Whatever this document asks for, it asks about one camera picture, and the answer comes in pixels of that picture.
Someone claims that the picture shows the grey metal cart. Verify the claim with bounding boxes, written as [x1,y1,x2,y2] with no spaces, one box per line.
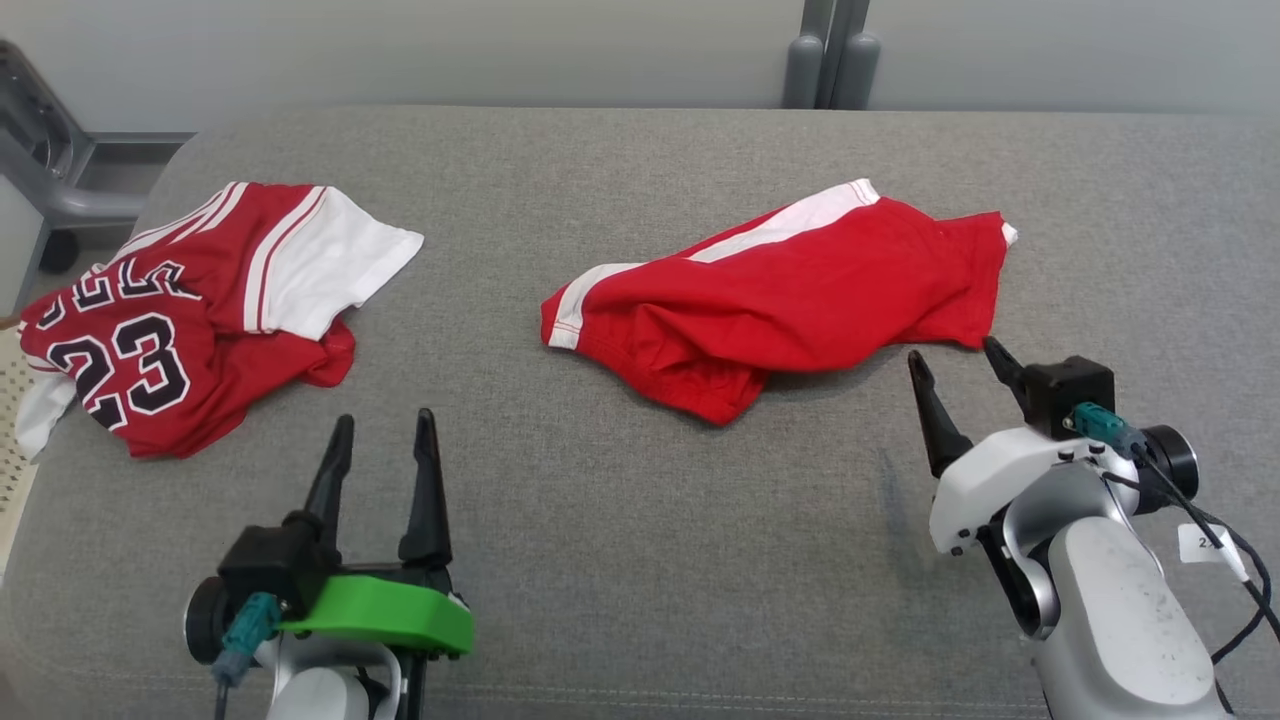
[0,40,196,321]

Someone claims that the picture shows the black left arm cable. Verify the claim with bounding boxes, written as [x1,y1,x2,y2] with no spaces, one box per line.
[212,592,283,720]

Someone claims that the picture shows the white right cable label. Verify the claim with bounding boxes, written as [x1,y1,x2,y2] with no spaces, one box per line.
[1177,523,1251,583]

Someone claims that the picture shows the red shorts with white stripe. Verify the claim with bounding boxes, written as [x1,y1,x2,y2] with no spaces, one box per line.
[540,178,1019,428]

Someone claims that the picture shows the grey vertical wall post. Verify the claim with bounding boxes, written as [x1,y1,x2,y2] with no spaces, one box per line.
[782,0,883,111]

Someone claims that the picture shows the red white number 23 jersey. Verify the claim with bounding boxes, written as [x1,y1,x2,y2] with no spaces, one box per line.
[15,180,426,463]

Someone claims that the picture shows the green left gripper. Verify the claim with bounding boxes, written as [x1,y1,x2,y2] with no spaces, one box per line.
[280,408,476,659]

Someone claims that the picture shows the cream perforated laundry basket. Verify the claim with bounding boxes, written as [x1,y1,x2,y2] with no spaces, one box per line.
[0,318,43,591]

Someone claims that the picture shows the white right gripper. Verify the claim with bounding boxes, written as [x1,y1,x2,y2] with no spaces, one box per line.
[907,337,1139,555]

